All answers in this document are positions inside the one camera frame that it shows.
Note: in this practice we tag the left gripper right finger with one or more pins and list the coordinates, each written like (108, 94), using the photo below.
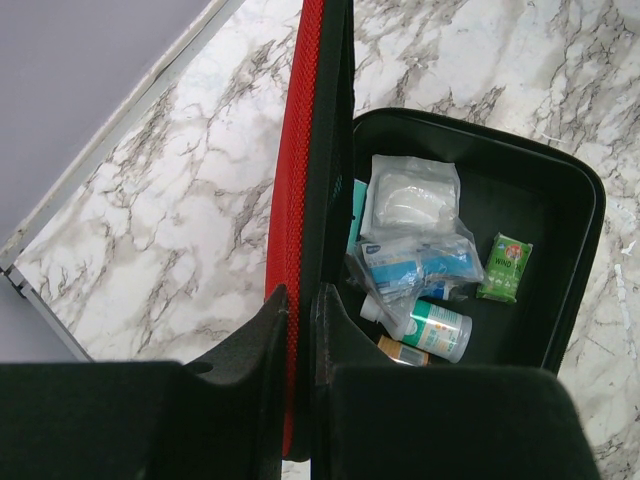
(345, 441)

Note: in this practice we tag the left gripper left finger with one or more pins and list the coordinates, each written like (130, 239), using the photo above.
(225, 417)

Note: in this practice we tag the brown bottle orange cap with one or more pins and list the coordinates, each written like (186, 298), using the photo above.
(401, 353)

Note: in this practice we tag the clear bottle green label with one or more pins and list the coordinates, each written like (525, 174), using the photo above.
(428, 327)

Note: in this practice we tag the blue packets clear bag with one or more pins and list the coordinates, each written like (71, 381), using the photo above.
(396, 269)

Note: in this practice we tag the red black medicine case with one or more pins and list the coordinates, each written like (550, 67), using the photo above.
(510, 185)

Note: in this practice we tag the small green box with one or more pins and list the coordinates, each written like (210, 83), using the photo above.
(504, 269)

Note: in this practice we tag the white gauze clear bag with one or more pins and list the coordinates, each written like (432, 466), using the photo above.
(410, 193)

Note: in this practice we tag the small teal clear pouch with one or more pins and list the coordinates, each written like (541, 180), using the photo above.
(358, 205)

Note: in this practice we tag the aluminium frame rail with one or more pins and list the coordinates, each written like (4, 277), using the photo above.
(70, 72)

